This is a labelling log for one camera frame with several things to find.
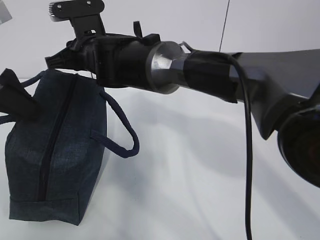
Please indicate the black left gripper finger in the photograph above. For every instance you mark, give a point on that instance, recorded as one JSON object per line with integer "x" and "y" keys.
{"x": 14, "y": 99}

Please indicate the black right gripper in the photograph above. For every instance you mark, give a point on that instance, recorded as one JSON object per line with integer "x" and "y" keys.
{"x": 117, "y": 60}

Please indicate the navy blue fabric lunch bag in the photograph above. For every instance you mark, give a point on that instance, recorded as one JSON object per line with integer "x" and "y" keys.
{"x": 53, "y": 161}

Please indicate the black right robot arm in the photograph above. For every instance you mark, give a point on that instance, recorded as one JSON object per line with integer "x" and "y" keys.
{"x": 283, "y": 87}

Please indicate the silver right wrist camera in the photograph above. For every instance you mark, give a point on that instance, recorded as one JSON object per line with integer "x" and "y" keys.
{"x": 84, "y": 16}

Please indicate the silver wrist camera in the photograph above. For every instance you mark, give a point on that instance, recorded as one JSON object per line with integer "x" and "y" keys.
{"x": 84, "y": 16}
{"x": 5, "y": 15}

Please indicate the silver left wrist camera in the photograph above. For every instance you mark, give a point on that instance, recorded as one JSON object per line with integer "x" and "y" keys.
{"x": 5, "y": 15}

